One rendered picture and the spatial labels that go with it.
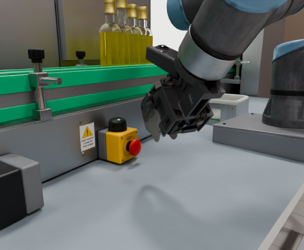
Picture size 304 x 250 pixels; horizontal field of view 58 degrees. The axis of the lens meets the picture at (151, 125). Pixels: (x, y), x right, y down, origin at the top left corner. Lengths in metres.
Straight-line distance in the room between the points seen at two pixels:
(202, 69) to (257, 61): 1.45
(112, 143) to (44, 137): 0.15
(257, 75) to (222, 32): 1.48
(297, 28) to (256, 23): 2.97
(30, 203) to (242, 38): 0.39
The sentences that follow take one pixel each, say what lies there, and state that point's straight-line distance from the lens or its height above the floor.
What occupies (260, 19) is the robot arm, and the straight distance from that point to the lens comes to 0.32.
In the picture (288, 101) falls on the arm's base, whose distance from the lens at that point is 0.82.
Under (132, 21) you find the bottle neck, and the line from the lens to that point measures 0.99.
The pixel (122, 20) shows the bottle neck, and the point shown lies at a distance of 0.94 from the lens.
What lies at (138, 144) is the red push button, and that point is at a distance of 0.63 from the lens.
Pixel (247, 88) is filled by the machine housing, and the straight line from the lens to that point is 1.81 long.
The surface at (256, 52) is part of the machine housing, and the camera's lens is 1.80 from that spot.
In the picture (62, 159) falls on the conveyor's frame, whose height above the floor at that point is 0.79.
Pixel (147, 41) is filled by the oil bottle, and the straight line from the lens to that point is 1.02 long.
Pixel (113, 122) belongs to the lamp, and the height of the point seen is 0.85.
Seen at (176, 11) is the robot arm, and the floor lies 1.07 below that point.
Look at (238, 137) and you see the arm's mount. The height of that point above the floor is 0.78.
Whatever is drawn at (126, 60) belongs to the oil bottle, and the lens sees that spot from 0.92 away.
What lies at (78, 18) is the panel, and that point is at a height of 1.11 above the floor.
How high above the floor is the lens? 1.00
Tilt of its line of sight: 15 degrees down
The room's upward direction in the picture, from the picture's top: straight up
